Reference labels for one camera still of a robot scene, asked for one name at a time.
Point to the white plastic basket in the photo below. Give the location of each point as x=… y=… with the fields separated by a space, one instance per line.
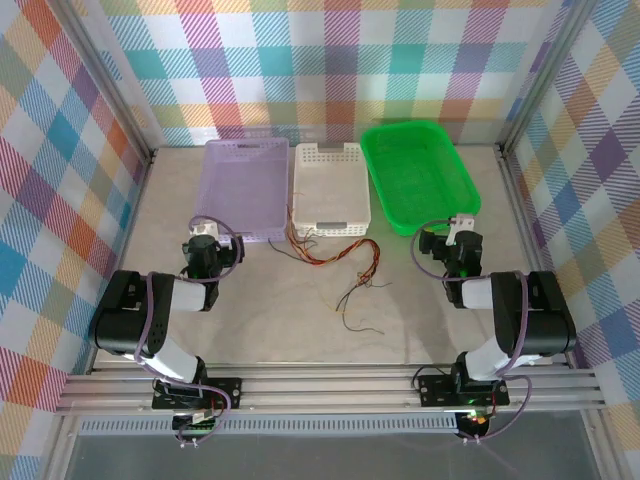
x=330 y=190

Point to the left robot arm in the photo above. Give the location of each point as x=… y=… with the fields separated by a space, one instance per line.
x=125 y=320

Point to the aluminium frame post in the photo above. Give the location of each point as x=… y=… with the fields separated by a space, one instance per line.
x=114 y=85
x=542 y=80

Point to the aluminium side rail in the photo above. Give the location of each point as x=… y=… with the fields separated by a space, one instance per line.
x=132 y=225
x=522 y=210

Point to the green plastic basket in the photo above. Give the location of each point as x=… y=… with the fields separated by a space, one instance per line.
x=420 y=175

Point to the purple plastic basket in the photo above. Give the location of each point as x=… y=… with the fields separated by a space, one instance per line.
x=240 y=190

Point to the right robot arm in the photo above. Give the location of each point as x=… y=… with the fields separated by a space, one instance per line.
x=545 y=320

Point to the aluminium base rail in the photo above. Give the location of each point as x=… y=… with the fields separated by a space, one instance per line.
x=325 y=390

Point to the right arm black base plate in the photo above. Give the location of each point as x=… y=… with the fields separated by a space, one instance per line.
x=435 y=390

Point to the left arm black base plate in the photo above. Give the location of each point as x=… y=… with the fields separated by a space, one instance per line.
x=227 y=392

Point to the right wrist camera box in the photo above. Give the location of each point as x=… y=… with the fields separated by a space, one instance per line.
x=460 y=225

